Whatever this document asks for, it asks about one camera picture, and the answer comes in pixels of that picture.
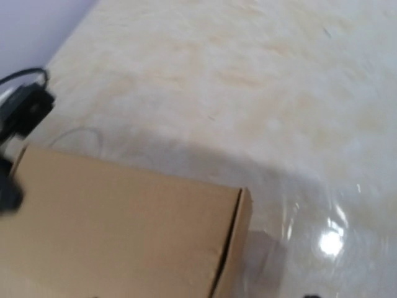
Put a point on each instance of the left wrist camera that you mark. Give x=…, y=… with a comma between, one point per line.
x=24, y=110

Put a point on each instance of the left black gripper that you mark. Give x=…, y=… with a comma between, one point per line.
x=11, y=193

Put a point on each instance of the brown cardboard box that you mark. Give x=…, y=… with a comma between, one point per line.
x=93, y=228

